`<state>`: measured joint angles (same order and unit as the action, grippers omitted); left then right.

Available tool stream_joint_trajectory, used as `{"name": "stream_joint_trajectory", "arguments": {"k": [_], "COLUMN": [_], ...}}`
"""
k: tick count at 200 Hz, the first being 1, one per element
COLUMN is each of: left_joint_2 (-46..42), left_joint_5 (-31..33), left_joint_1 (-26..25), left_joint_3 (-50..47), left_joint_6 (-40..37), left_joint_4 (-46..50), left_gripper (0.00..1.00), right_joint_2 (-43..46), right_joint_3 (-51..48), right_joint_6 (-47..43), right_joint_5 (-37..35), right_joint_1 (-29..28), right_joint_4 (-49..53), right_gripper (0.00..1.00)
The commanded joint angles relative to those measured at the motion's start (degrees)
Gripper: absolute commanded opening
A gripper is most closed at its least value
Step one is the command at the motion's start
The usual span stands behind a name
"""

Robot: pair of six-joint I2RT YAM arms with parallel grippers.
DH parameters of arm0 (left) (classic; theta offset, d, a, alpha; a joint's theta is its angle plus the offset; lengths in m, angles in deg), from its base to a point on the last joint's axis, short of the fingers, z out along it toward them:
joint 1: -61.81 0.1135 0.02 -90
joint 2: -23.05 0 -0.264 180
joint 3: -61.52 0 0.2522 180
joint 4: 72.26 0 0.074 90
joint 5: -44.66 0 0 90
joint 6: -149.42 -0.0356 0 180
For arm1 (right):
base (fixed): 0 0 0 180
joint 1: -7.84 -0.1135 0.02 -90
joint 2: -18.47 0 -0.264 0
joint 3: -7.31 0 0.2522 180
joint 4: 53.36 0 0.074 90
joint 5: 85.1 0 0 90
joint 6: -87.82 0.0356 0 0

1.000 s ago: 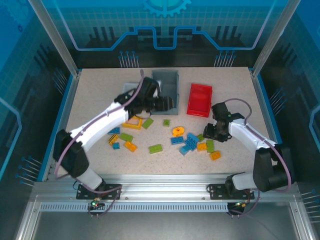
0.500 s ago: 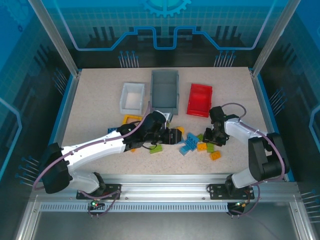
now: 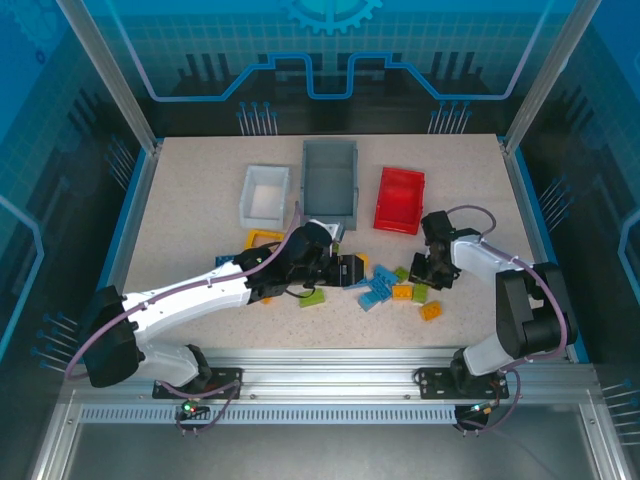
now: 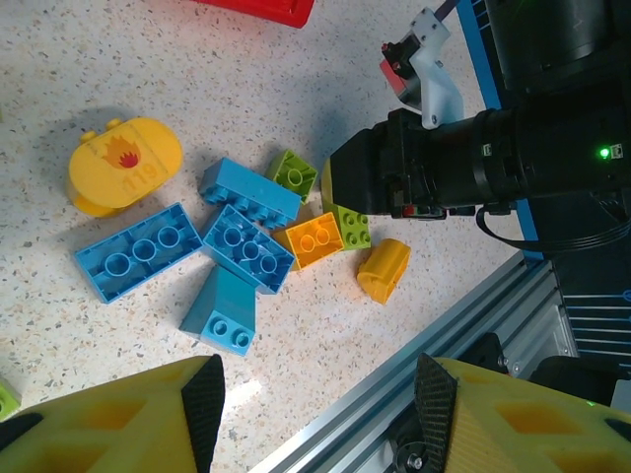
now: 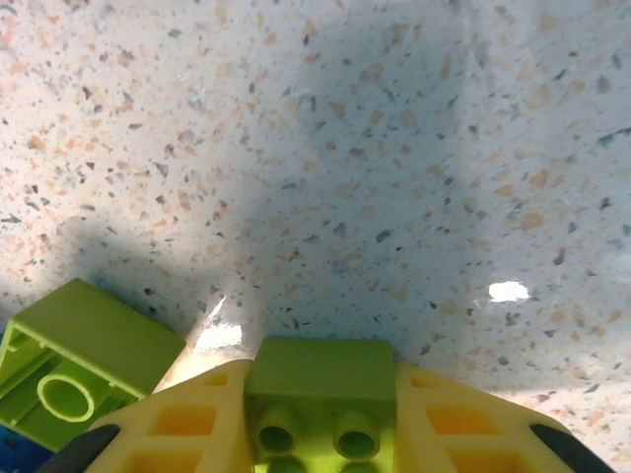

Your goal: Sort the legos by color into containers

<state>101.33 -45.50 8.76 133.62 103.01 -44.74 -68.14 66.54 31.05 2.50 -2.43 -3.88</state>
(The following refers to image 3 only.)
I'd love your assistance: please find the blue sloped lego brick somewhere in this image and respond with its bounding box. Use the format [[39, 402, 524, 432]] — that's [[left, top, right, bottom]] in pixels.
[[356, 291, 384, 313]]

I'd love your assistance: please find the slotted grey cable duct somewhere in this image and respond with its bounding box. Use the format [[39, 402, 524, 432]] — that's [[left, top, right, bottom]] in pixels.
[[77, 404, 591, 427]]

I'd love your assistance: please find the red plastic bin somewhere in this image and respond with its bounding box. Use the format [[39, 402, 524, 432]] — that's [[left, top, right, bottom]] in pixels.
[[372, 166, 427, 235]]

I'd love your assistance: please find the white plastic bin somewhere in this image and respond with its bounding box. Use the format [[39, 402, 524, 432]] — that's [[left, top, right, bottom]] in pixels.
[[238, 163, 292, 230]]

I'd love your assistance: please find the grey plastic bin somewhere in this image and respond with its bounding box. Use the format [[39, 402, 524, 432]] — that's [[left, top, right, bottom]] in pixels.
[[299, 138, 361, 232]]

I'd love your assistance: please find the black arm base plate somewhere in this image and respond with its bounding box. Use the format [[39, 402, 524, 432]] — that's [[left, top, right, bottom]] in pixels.
[[151, 367, 245, 401], [416, 367, 510, 400]]

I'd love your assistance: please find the aluminium mounting beam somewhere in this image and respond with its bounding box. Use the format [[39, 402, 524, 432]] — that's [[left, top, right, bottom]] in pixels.
[[59, 347, 601, 407]]

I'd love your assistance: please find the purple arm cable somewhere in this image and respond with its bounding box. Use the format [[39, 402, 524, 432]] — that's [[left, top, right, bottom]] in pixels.
[[446, 204, 571, 381], [64, 199, 306, 386]]

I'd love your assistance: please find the aluminium table side rail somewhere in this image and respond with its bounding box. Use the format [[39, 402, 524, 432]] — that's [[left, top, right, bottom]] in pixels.
[[499, 134, 564, 266], [97, 142, 165, 301]]

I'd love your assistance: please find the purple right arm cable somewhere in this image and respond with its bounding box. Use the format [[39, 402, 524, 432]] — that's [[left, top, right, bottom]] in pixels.
[[446, 204, 571, 381]]

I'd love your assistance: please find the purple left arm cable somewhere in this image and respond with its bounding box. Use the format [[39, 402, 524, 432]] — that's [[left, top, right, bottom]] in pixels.
[[64, 199, 306, 386]]

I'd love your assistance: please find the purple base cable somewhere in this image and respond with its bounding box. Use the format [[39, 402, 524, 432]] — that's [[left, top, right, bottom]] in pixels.
[[455, 369, 524, 437], [162, 379, 242, 437]]

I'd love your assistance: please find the yellow lego window frame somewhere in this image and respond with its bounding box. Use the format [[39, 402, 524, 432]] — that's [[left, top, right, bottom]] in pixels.
[[243, 228, 287, 251]]

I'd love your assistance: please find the steel lower panel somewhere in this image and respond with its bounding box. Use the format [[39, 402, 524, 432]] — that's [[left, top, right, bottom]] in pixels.
[[64, 424, 601, 480]]

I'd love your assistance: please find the aluminium frame post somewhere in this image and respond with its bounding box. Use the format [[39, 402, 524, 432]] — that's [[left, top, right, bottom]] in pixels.
[[54, 0, 164, 154], [501, 0, 600, 154]]

